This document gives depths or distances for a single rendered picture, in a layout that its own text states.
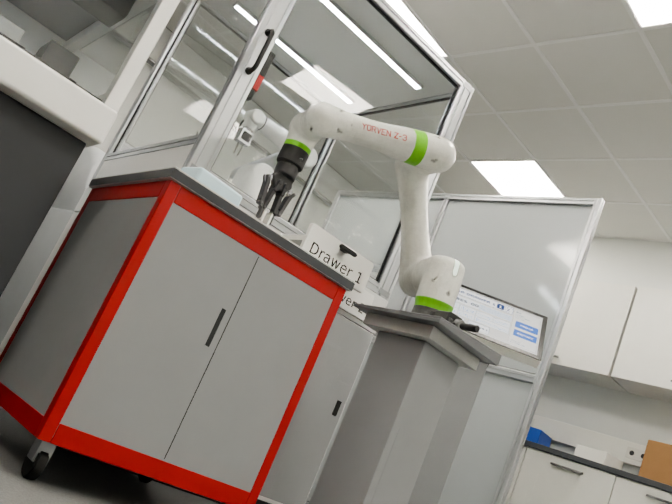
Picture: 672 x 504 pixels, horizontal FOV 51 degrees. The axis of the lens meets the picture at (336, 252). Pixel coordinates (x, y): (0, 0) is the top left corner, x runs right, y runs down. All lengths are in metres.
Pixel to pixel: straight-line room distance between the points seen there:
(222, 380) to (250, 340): 0.12
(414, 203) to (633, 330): 3.22
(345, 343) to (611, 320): 3.11
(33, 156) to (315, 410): 1.38
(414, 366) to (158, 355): 0.81
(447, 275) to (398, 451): 0.57
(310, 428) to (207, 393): 1.00
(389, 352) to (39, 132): 1.19
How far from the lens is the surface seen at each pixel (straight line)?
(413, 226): 2.48
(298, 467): 2.76
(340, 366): 2.78
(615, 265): 6.18
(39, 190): 2.04
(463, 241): 4.29
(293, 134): 2.31
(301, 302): 1.91
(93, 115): 2.03
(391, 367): 2.22
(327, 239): 2.26
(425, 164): 2.36
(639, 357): 5.38
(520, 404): 3.68
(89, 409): 1.70
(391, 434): 2.15
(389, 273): 2.89
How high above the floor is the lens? 0.30
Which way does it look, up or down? 15 degrees up
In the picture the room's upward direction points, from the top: 24 degrees clockwise
